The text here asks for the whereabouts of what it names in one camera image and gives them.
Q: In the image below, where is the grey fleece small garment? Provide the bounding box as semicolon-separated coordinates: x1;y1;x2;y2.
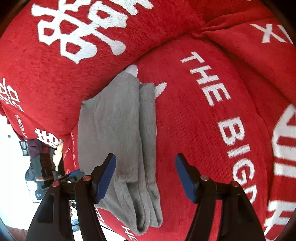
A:
77;72;163;235

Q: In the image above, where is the purple crumpled garment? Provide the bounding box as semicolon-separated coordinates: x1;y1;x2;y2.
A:
27;139;43;158

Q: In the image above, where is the red blanket with white lettering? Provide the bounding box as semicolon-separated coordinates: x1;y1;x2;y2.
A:
1;1;295;240

